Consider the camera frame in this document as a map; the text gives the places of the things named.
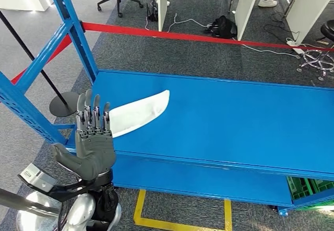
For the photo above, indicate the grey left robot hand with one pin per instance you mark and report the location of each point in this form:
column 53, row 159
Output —
column 93, row 153

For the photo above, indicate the white curved plastic part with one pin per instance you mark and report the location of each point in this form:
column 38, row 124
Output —
column 141, row 113

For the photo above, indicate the blue metal shelf rack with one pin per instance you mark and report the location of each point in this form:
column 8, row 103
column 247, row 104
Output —
column 222, row 125

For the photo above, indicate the black barrier stanchion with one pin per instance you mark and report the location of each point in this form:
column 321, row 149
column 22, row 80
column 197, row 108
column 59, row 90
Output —
column 65, row 104

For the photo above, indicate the chrome base barrier stanchion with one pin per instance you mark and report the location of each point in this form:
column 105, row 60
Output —
column 26, row 220

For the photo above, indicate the red barrier belt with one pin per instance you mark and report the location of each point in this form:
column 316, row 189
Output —
column 62, row 46
column 182, row 35

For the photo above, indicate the black router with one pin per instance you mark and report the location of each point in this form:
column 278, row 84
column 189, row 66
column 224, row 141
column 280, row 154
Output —
column 152, row 16

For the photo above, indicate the white desk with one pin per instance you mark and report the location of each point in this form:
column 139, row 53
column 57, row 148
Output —
column 307, row 7
column 162, row 4

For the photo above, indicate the black bag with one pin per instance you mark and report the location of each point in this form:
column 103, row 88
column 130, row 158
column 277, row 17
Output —
column 222, row 27

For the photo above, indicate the green plastic crate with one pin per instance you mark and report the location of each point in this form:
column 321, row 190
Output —
column 300, row 188

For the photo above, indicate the white power strip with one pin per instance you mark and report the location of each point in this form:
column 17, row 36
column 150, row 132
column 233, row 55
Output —
column 295, row 46

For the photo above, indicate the black stool chrome base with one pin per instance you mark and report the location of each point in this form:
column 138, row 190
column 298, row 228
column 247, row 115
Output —
column 329, row 30

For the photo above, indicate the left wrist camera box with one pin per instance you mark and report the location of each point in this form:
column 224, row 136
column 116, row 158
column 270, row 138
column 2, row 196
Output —
column 36, row 177

